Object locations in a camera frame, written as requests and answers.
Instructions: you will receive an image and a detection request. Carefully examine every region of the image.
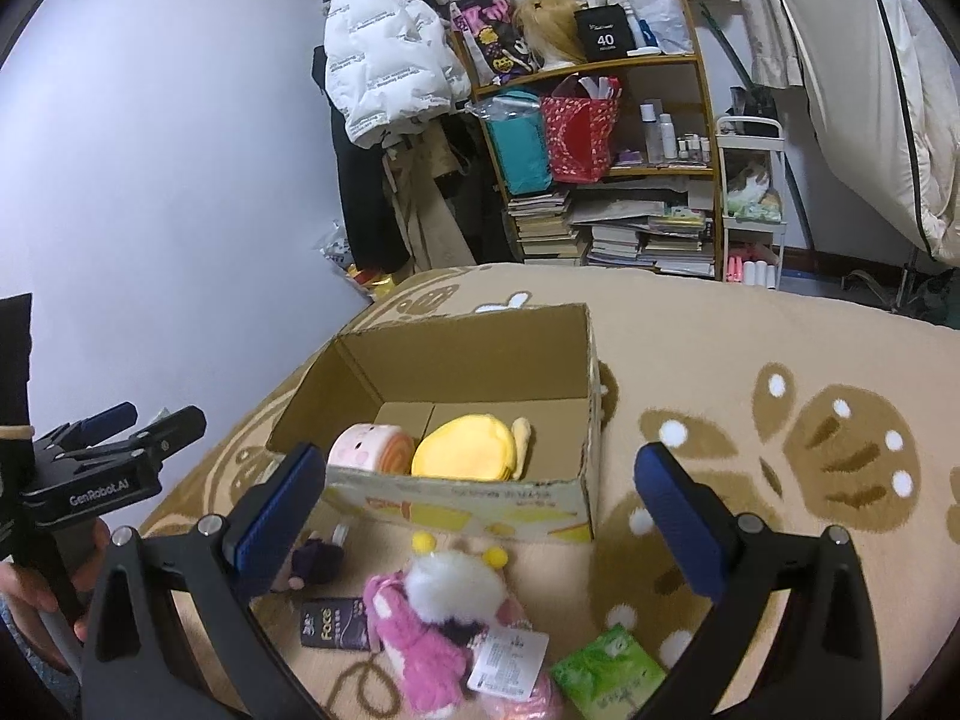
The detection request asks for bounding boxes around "purple haired plush doll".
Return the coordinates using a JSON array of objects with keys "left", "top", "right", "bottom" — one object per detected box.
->
[{"left": 270, "top": 523, "right": 350, "bottom": 593}]

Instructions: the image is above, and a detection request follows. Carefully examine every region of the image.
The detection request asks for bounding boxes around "green tissue pack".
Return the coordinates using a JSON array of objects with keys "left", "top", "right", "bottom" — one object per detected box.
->
[{"left": 550, "top": 624, "right": 665, "bottom": 720}]

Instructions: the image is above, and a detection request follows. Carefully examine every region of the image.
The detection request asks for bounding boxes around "black sleeve forearm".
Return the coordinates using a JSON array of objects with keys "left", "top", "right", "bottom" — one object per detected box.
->
[{"left": 0, "top": 293, "right": 34, "bottom": 442}]

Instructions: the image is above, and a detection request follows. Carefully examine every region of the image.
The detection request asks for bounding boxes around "person's left hand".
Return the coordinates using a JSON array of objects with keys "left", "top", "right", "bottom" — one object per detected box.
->
[{"left": 2, "top": 520, "right": 110, "bottom": 673}]

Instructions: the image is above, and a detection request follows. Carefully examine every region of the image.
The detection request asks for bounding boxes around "black face tissue pack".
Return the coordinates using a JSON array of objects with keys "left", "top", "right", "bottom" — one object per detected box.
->
[{"left": 299, "top": 596, "right": 371, "bottom": 652}]

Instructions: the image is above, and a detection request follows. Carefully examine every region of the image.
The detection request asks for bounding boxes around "pink roll plush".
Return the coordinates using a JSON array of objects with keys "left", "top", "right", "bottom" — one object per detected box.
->
[{"left": 327, "top": 422, "right": 415, "bottom": 475}]

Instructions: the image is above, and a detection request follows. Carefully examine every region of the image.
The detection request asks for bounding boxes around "pink fluffy plush toy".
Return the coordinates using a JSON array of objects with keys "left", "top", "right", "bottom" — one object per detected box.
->
[{"left": 363, "top": 532, "right": 563, "bottom": 718}]

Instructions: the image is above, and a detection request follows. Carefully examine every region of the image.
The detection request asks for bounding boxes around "beige butterfly pattern rug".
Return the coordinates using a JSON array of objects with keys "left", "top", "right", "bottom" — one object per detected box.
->
[{"left": 146, "top": 265, "right": 958, "bottom": 718}]

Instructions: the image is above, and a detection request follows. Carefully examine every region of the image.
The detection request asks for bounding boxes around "yellow round plush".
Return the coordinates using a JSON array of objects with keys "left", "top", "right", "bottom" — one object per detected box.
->
[{"left": 410, "top": 415, "right": 534, "bottom": 483}]

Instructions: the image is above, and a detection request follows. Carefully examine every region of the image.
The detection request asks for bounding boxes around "open cardboard box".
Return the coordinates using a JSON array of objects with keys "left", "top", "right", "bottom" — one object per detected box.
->
[{"left": 267, "top": 304, "right": 601, "bottom": 544}]

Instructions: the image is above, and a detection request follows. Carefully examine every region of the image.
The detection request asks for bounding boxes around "stack of books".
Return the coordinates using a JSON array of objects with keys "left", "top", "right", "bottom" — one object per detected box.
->
[{"left": 506, "top": 188, "right": 589, "bottom": 266}]

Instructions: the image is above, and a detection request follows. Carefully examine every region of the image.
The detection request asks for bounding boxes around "white puffer jacket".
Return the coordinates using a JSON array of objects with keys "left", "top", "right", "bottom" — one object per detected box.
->
[{"left": 324, "top": 0, "right": 470, "bottom": 149}]

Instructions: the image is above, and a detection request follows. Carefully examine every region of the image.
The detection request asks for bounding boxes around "white rolling cart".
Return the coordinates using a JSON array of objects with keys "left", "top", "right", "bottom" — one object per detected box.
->
[{"left": 715, "top": 114, "right": 788, "bottom": 291}]

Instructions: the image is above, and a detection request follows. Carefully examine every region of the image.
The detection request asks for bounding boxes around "teal storage bag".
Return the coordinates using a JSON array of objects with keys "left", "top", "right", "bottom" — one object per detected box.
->
[{"left": 478, "top": 89, "right": 553, "bottom": 195}]

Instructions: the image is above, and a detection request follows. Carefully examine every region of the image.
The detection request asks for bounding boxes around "red gift bag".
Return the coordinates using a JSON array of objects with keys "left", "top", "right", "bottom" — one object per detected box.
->
[{"left": 540, "top": 75, "right": 622, "bottom": 184}]

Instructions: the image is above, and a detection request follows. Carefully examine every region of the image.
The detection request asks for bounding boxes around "wooden shelf unit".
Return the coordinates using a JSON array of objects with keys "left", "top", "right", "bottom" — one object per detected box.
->
[{"left": 451, "top": 0, "right": 722, "bottom": 278}]

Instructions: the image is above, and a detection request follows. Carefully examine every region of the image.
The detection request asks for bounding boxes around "blonde wig head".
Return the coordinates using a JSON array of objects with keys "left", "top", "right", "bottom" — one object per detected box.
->
[{"left": 514, "top": 0, "right": 586, "bottom": 70}]

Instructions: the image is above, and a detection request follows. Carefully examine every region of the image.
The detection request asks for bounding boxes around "black box number 40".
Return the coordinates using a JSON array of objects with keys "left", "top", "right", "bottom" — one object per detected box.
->
[{"left": 574, "top": 4, "right": 636, "bottom": 62}]

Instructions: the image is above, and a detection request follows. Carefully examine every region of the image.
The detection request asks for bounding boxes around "cream duvet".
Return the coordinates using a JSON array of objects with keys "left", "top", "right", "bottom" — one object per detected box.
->
[{"left": 740, "top": 0, "right": 958, "bottom": 266}]

